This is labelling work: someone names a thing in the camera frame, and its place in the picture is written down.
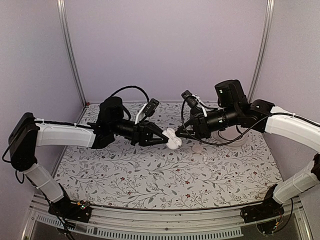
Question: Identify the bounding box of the left aluminium frame post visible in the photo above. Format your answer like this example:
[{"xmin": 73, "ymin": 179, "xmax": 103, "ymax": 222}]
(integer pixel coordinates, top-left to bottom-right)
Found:
[{"xmin": 56, "ymin": 0, "xmax": 87, "ymax": 107}]

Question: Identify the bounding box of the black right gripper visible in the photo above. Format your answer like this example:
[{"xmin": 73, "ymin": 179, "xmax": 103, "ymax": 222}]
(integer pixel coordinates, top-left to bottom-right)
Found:
[{"xmin": 175, "ymin": 104, "xmax": 240, "ymax": 140}]

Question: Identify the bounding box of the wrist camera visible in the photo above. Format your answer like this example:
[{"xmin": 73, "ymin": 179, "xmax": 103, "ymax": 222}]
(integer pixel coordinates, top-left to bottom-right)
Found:
[
  {"xmin": 181, "ymin": 90, "xmax": 208, "ymax": 117},
  {"xmin": 135, "ymin": 98, "xmax": 160, "ymax": 124}
]

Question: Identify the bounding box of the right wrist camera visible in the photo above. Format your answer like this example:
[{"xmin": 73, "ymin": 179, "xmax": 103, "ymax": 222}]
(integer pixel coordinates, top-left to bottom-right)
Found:
[{"xmin": 181, "ymin": 90, "xmax": 208, "ymax": 117}]

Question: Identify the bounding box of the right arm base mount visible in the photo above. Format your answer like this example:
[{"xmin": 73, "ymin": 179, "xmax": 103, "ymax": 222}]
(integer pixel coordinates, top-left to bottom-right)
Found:
[{"xmin": 240, "ymin": 184, "xmax": 285, "ymax": 223}]

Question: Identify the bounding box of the right aluminium frame post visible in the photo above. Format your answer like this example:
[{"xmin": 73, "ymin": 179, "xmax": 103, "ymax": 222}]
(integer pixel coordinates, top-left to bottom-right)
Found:
[{"xmin": 247, "ymin": 0, "xmax": 275, "ymax": 102}]

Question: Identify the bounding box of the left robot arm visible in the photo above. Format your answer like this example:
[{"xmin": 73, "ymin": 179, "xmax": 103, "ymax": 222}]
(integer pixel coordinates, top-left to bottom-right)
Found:
[{"xmin": 3, "ymin": 96, "xmax": 170, "ymax": 217}]

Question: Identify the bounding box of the white earbud case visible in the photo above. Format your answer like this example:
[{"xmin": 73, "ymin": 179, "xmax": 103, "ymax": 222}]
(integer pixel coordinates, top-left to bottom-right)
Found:
[
  {"xmin": 162, "ymin": 128, "xmax": 182, "ymax": 150},
  {"xmin": 191, "ymin": 145, "xmax": 204, "ymax": 154}
]

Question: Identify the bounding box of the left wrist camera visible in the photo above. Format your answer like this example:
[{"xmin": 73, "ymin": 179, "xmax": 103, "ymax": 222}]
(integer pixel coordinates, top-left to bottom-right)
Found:
[{"xmin": 135, "ymin": 98, "xmax": 160, "ymax": 124}]

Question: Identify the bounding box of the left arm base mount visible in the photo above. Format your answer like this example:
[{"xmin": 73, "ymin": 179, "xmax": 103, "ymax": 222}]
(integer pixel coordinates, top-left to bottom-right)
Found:
[{"xmin": 48, "ymin": 184, "xmax": 93, "ymax": 223}]

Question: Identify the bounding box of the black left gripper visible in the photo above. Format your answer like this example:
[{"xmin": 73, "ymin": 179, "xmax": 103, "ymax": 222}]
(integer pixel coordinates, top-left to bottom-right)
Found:
[{"xmin": 110, "ymin": 118, "xmax": 171, "ymax": 147}]

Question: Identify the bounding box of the aluminium frame post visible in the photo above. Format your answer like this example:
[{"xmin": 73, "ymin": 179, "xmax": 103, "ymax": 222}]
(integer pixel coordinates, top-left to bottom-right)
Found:
[
  {"xmin": 247, "ymin": 0, "xmax": 275, "ymax": 102},
  {"xmin": 56, "ymin": 0, "xmax": 87, "ymax": 107}
]

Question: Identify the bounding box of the floral patterned table mat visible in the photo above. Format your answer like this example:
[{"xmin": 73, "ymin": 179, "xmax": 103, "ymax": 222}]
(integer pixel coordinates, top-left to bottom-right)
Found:
[{"xmin": 52, "ymin": 101, "xmax": 283, "ymax": 210}]

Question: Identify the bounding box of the front aluminium rail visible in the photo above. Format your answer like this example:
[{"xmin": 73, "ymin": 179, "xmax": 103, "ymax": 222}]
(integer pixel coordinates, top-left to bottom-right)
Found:
[{"xmin": 21, "ymin": 194, "xmax": 316, "ymax": 240}]

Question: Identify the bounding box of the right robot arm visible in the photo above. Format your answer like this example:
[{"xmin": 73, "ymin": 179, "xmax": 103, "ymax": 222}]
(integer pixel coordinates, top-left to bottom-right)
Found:
[{"xmin": 175, "ymin": 79, "xmax": 320, "ymax": 218}]

